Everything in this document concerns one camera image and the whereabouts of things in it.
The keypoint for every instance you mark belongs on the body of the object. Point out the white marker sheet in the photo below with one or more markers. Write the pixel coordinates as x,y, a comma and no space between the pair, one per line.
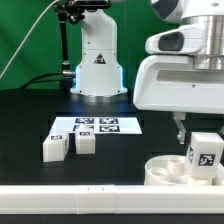
100,125

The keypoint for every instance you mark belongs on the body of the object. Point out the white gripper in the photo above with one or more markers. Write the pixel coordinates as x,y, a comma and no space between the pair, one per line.
170,83

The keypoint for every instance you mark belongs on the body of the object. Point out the black camera stand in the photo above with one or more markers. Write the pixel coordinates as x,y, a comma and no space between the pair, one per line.
67,10

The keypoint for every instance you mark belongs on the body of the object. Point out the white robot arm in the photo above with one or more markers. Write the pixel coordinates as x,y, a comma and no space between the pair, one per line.
99,75

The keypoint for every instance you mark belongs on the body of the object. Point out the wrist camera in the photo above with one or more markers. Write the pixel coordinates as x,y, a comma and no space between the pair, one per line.
165,43

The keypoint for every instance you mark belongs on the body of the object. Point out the white L-shaped fence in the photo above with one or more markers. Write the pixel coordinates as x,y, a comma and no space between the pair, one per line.
111,199

